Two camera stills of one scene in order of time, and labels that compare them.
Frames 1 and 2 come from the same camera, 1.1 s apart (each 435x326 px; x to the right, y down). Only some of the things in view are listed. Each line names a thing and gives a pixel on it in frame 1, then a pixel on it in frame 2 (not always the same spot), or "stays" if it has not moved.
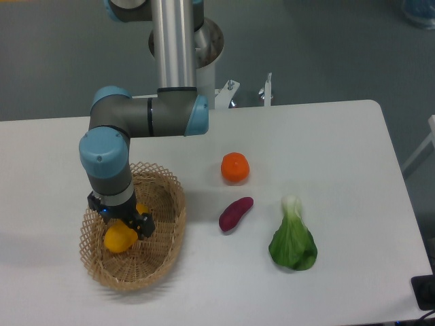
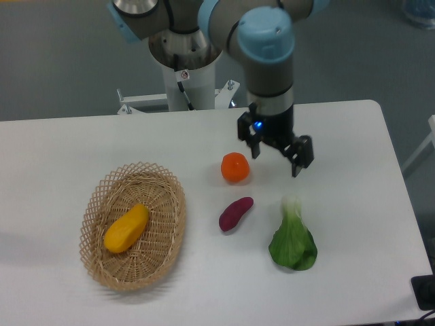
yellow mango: x=119 y=236 stays
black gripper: x=123 y=212 to x=277 y=129
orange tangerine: x=234 y=167 stays
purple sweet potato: x=232 y=214 stays
